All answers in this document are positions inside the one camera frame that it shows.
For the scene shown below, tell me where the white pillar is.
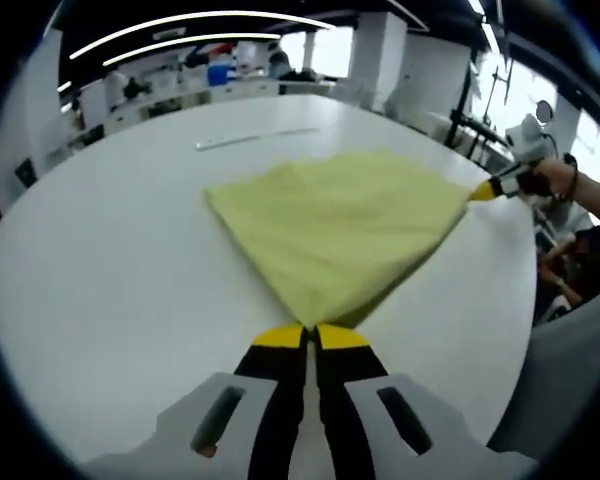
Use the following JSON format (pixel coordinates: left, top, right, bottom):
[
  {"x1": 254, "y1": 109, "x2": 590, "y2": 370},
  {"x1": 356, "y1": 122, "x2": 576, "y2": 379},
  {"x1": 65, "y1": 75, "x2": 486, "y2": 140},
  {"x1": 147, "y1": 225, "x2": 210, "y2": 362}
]
[{"x1": 357, "y1": 10, "x2": 421, "y2": 114}]

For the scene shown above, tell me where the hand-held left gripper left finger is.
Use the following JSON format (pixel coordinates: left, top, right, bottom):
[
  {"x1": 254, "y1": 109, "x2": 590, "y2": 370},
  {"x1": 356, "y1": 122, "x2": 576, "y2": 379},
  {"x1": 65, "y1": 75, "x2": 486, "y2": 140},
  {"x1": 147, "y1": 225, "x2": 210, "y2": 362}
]
[{"x1": 82, "y1": 323, "x2": 310, "y2": 480}]

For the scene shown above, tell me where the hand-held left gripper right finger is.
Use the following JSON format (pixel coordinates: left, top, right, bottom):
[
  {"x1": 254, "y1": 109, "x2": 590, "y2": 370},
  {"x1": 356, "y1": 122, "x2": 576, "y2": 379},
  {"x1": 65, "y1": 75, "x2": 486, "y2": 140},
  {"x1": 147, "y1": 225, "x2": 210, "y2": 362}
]
[{"x1": 313, "y1": 323, "x2": 536, "y2": 480}]

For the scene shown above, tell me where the black wrist band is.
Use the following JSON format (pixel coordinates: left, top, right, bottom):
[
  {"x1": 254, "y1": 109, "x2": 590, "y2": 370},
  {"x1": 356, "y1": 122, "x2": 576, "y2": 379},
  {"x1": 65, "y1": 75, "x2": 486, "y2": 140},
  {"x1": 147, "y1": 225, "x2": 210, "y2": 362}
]
[{"x1": 563, "y1": 153, "x2": 580, "y2": 200}]

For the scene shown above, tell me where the yellow blue grey garment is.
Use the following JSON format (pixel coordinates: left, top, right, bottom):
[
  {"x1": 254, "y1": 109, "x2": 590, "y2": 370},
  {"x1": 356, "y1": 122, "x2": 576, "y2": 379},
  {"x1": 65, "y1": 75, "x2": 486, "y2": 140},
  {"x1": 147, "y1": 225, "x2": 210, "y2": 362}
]
[{"x1": 203, "y1": 149, "x2": 486, "y2": 329}]

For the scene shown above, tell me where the white cabinet counter row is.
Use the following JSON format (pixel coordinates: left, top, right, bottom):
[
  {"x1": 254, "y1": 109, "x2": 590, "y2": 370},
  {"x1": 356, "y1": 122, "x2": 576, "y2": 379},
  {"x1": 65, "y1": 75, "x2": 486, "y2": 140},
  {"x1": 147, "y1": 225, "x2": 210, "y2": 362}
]
[{"x1": 77, "y1": 79, "x2": 331, "y2": 131}]

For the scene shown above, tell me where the black tripod stand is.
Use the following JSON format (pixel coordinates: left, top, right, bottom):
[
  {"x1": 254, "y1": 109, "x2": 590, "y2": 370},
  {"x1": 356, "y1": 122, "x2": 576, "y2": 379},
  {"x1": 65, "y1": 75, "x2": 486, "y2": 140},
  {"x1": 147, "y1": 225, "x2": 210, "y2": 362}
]
[{"x1": 444, "y1": 62, "x2": 511, "y2": 161}]

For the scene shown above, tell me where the blue box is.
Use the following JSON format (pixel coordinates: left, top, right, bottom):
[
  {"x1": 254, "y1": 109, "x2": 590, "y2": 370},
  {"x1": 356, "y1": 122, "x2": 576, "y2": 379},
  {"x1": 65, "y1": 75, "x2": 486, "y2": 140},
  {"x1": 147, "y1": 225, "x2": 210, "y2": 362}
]
[{"x1": 207, "y1": 62, "x2": 231, "y2": 87}]

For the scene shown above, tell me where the grey rounded object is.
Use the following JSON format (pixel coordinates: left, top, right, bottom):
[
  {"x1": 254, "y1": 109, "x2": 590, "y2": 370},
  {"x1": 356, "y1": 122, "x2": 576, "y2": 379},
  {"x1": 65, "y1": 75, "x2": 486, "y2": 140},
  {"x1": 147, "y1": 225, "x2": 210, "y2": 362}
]
[{"x1": 487, "y1": 287, "x2": 600, "y2": 464}]

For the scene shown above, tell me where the person's right hand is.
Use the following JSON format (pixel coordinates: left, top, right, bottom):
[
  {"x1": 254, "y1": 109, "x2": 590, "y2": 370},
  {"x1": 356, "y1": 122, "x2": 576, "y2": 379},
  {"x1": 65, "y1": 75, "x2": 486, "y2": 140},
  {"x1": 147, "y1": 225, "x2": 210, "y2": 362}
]
[{"x1": 533, "y1": 158, "x2": 580, "y2": 201}]

